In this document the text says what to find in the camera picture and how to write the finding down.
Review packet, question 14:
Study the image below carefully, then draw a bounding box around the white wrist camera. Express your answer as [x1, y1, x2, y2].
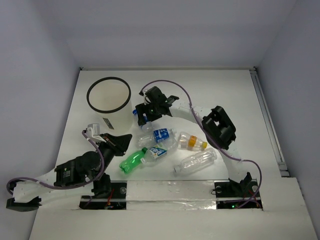
[138, 88, 150, 105]
[85, 123, 102, 142]

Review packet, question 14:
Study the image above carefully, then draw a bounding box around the green-white label clear bottle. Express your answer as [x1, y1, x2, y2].
[140, 138, 178, 166]

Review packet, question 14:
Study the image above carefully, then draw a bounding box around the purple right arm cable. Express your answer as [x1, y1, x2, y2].
[139, 79, 263, 209]

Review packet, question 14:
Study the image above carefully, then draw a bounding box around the aluminium rail on right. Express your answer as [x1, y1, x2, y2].
[249, 69, 291, 178]

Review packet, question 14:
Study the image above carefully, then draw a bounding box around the white bin with black rim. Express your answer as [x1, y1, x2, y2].
[86, 76, 134, 135]

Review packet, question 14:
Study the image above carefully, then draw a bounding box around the orange-label bottle yellow cap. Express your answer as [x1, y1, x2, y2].
[177, 131, 208, 152]

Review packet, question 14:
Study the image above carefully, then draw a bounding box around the green plastic bottle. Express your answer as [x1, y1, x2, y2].
[119, 147, 148, 174]

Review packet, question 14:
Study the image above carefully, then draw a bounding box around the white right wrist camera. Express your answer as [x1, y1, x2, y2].
[138, 88, 150, 105]

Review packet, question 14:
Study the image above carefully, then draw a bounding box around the blue-label bottle white cap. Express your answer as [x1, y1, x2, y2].
[137, 128, 177, 148]

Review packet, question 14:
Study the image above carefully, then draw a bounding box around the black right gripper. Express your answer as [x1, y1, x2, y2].
[135, 100, 163, 126]

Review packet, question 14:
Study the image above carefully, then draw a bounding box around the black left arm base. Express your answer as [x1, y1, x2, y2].
[79, 181, 127, 210]

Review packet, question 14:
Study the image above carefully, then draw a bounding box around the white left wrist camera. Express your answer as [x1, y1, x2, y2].
[85, 123, 102, 142]

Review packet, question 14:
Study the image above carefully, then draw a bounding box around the clear unlabelled plastic bottle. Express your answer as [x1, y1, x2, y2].
[173, 148, 218, 175]

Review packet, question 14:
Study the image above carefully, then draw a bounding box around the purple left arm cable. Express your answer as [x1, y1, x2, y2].
[6, 129, 105, 196]

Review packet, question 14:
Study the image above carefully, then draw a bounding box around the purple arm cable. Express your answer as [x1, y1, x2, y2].
[139, 79, 263, 209]
[6, 129, 105, 196]

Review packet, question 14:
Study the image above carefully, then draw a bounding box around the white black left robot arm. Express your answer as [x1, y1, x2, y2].
[6, 130, 133, 212]

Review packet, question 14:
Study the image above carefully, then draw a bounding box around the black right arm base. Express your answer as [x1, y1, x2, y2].
[211, 180, 258, 210]

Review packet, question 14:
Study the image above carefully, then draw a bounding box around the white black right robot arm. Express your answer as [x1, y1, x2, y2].
[135, 86, 252, 198]

